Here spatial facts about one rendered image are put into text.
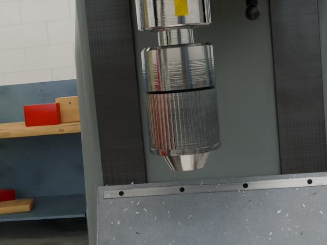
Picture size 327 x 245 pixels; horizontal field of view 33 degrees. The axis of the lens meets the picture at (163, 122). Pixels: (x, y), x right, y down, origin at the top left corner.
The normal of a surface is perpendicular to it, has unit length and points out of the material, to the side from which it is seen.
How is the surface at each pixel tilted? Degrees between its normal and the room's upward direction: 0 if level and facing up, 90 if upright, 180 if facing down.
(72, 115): 90
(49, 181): 90
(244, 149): 90
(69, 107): 90
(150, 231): 64
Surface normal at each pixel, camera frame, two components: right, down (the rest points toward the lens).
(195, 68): 0.42, 0.06
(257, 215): -0.14, -0.35
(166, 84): -0.34, 0.13
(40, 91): -0.11, 0.11
